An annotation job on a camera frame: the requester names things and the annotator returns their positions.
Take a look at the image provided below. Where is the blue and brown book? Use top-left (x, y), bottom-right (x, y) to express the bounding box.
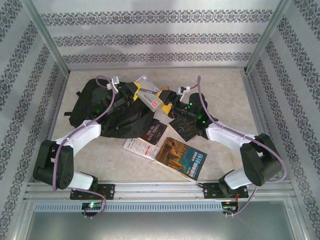
top-left (153, 136), bottom-right (209, 183)

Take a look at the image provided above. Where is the grey metal front panel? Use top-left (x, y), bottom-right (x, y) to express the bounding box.
top-left (23, 211), bottom-right (305, 240)

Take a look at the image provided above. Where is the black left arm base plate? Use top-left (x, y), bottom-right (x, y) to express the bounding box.
top-left (69, 183), bottom-right (116, 201)

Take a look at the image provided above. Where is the right controller board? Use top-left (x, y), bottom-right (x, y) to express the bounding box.
top-left (221, 201), bottom-right (240, 214)

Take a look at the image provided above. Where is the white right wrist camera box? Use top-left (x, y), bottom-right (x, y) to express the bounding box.
top-left (177, 84), bottom-right (190, 96)

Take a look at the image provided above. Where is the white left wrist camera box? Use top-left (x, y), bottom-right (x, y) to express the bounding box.
top-left (105, 75), bottom-right (121, 91)

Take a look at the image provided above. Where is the aluminium right side rail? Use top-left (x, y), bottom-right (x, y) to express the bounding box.
top-left (240, 69), bottom-right (285, 180)

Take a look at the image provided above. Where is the black backpack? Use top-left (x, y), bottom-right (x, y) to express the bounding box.
top-left (63, 78), bottom-right (159, 139)

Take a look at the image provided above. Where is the dark red book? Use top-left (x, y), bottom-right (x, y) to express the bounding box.
top-left (138, 122), bottom-right (169, 146)

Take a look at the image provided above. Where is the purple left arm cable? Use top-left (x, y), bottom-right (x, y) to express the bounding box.
top-left (52, 74), bottom-right (117, 221)

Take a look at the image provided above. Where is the grey slotted cable duct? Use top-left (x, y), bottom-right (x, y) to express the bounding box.
top-left (33, 200), bottom-right (224, 214)

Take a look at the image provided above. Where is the grey pen box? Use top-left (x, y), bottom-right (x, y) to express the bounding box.
top-left (135, 75), bottom-right (162, 112)

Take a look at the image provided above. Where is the aluminium left frame post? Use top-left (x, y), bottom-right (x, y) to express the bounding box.
top-left (19, 0), bottom-right (71, 75)

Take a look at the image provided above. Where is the aluminium frame post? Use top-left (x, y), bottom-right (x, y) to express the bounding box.
top-left (244, 0), bottom-right (293, 75)
top-left (19, 0), bottom-right (71, 75)

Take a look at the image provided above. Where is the aluminium mounting rail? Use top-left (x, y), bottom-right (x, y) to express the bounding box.
top-left (23, 179), bottom-right (294, 201)

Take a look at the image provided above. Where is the white and red paper card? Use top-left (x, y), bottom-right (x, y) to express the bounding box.
top-left (122, 138), bottom-right (161, 160)

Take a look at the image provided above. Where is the controller board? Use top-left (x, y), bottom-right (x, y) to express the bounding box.
top-left (81, 201), bottom-right (104, 211)
top-left (221, 201), bottom-right (240, 214)

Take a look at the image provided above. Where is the aluminium back frame rail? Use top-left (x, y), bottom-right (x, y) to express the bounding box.
top-left (66, 65), bottom-right (248, 73)

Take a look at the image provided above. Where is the aluminium right frame post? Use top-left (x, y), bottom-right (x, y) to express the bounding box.
top-left (244, 0), bottom-right (293, 75)

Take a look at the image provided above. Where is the aluminium left side rail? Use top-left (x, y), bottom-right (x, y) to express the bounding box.
top-left (34, 71), bottom-right (69, 182)

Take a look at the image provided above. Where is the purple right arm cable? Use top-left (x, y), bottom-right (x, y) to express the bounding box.
top-left (196, 75), bottom-right (288, 218)

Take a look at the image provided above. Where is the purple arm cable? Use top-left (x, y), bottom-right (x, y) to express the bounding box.
top-left (196, 75), bottom-right (288, 218)
top-left (52, 74), bottom-right (117, 221)

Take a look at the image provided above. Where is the left controller board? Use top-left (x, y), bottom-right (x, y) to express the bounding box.
top-left (81, 201), bottom-right (104, 211)

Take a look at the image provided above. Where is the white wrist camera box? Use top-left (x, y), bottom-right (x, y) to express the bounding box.
top-left (177, 84), bottom-right (190, 96)
top-left (105, 75), bottom-right (121, 91)

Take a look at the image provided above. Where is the black book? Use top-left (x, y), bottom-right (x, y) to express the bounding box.
top-left (168, 117), bottom-right (201, 144)

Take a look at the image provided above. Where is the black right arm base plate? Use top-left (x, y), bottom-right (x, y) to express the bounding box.
top-left (202, 181), bottom-right (250, 200)

